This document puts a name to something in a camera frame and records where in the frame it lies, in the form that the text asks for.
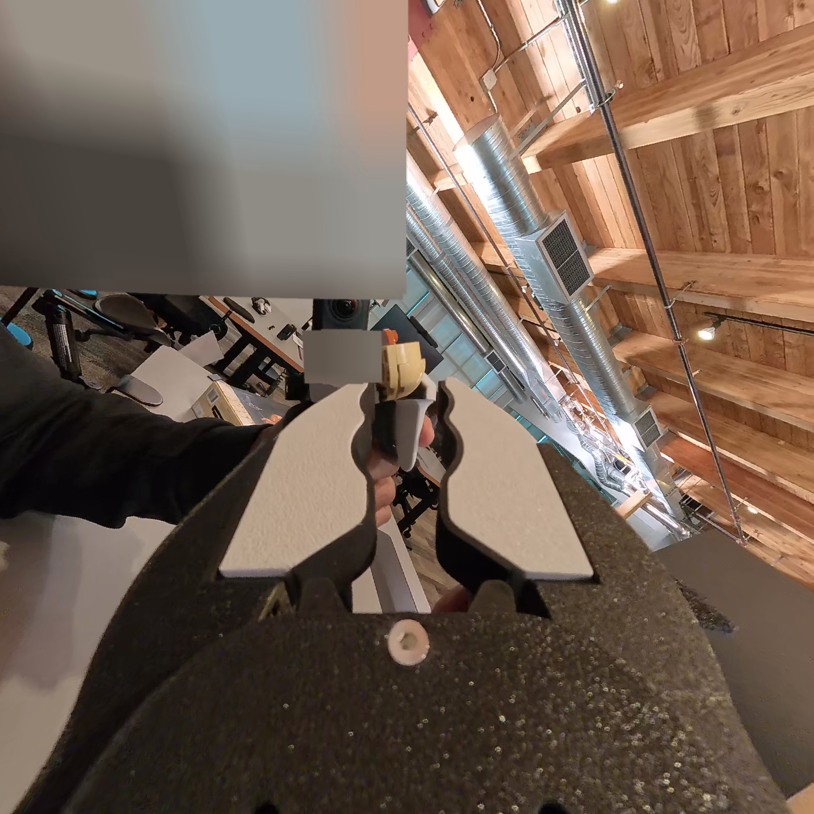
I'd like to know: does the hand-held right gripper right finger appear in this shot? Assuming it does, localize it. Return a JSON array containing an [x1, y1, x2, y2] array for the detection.
[[435, 379, 599, 583]]

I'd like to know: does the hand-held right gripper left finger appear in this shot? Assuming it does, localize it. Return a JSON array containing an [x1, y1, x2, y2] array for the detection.
[[218, 382, 379, 580]]

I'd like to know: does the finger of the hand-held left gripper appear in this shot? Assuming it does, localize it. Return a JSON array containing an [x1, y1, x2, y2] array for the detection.
[[375, 380, 440, 473]]

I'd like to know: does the tan curved brick assembly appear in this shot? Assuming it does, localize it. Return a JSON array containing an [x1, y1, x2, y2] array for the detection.
[[379, 327, 426, 403]]

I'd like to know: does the person's left forearm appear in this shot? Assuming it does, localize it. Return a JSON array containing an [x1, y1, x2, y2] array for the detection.
[[0, 324, 276, 529]]

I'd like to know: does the wooden-edged office desk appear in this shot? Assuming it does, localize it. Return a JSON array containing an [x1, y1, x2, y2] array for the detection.
[[209, 295, 307, 377]]

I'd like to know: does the person's left hand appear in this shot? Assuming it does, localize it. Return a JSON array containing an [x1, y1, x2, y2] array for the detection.
[[365, 420, 438, 529]]

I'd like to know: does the large black screen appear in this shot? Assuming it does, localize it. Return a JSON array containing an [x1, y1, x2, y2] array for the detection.
[[382, 304, 444, 376]]

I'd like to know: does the metal vent grille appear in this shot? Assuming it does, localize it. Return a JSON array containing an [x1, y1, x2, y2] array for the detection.
[[632, 407, 667, 448], [535, 212, 596, 298]]

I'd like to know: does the black mesh office chair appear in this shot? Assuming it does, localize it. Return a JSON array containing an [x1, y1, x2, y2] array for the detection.
[[32, 289, 174, 409]]

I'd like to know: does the silver spiral duct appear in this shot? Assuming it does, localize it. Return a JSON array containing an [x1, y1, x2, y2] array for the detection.
[[453, 114, 669, 446], [407, 153, 530, 403]]

